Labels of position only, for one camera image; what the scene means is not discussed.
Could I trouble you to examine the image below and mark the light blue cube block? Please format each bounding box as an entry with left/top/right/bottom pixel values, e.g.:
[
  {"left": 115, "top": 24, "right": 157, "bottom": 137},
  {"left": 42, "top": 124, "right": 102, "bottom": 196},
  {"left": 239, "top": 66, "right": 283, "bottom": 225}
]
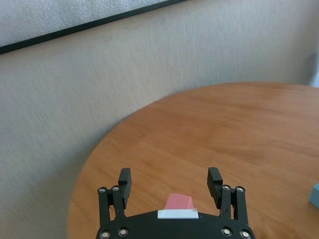
[{"left": 308, "top": 183, "right": 319, "bottom": 209}]

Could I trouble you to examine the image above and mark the black wall rail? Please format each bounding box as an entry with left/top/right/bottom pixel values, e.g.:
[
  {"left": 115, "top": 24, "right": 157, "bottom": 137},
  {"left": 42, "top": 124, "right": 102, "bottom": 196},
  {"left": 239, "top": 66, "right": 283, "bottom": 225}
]
[{"left": 0, "top": 0, "right": 189, "bottom": 55}]

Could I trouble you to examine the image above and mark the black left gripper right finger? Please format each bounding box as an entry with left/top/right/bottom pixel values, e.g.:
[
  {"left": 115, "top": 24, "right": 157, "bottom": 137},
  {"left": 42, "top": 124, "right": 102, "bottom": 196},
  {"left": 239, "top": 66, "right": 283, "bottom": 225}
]
[{"left": 206, "top": 167, "right": 248, "bottom": 222}]

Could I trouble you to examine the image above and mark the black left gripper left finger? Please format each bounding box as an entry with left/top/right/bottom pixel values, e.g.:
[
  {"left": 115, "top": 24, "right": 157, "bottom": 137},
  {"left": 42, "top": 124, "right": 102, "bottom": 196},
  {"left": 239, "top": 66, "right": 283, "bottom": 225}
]
[{"left": 97, "top": 167, "right": 133, "bottom": 223}]

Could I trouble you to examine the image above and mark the pink cube block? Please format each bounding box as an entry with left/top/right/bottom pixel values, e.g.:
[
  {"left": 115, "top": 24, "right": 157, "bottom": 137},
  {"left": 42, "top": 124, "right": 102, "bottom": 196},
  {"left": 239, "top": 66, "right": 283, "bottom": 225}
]
[{"left": 163, "top": 193, "right": 196, "bottom": 211}]

